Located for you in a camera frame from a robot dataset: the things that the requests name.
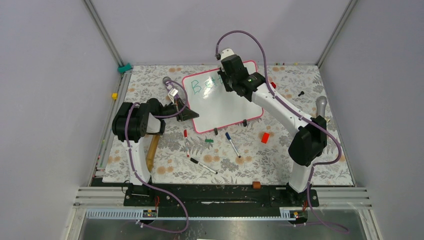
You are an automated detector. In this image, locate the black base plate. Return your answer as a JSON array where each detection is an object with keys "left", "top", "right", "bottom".
[{"left": 123, "top": 183, "right": 320, "bottom": 217}]

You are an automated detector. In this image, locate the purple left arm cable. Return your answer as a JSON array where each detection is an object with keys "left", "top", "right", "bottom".
[{"left": 124, "top": 79, "right": 190, "bottom": 233}]

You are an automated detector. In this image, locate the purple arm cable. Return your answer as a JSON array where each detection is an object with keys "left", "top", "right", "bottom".
[
  {"left": 214, "top": 30, "right": 350, "bottom": 234},
  {"left": 124, "top": 79, "right": 190, "bottom": 233}
]

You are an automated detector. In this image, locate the floral patterned mat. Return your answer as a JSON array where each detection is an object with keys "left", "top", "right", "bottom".
[{"left": 102, "top": 65, "right": 354, "bottom": 186}]

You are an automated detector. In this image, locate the red capped marker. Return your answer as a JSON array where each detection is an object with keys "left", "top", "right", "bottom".
[{"left": 183, "top": 129, "right": 190, "bottom": 158}]

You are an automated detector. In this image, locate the teal corner clamp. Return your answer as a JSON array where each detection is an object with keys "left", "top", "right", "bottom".
[{"left": 117, "top": 63, "right": 133, "bottom": 74}]

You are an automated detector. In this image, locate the purple glitter toy microphone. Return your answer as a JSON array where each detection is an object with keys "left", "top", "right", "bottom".
[{"left": 162, "top": 76, "right": 185, "bottom": 110}]

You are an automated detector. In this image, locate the white slotted cable duct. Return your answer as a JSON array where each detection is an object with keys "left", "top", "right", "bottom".
[{"left": 85, "top": 207, "right": 308, "bottom": 221}]

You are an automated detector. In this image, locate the blue capped marker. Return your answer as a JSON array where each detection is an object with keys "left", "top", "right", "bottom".
[{"left": 225, "top": 132, "right": 241, "bottom": 158}]

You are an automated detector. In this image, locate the brown small cube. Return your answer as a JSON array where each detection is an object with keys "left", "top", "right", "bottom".
[{"left": 252, "top": 181, "right": 261, "bottom": 189}]

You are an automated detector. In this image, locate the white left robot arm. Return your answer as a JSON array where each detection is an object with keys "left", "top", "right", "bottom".
[{"left": 111, "top": 98, "right": 200, "bottom": 186}]

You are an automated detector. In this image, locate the red orange block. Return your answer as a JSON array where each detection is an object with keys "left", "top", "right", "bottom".
[{"left": 261, "top": 132, "right": 270, "bottom": 144}]

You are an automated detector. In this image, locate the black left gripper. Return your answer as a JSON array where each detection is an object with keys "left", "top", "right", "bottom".
[{"left": 158, "top": 98, "right": 199, "bottom": 122}]

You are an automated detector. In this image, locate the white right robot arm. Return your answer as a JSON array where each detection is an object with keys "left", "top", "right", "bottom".
[{"left": 218, "top": 53, "right": 327, "bottom": 206}]

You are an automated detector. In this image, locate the black capped marker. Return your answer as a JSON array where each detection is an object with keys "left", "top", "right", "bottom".
[{"left": 190, "top": 157, "right": 218, "bottom": 175}]

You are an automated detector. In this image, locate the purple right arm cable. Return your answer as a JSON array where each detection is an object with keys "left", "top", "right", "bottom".
[{"left": 214, "top": 30, "right": 350, "bottom": 234}]

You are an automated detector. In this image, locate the wooden pestle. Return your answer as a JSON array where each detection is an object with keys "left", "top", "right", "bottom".
[{"left": 145, "top": 135, "right": 161, "bottom": 173}]

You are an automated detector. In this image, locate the pink framed whiteboard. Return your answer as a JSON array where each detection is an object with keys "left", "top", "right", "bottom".
[{"left": 182, "top": 68, "right": 264, "bottom": 134}]

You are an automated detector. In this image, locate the silver toy microphone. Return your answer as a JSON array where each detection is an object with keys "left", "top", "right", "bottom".
[{"left": 315, "top": 96, "right": 328, "bottom": 118}]

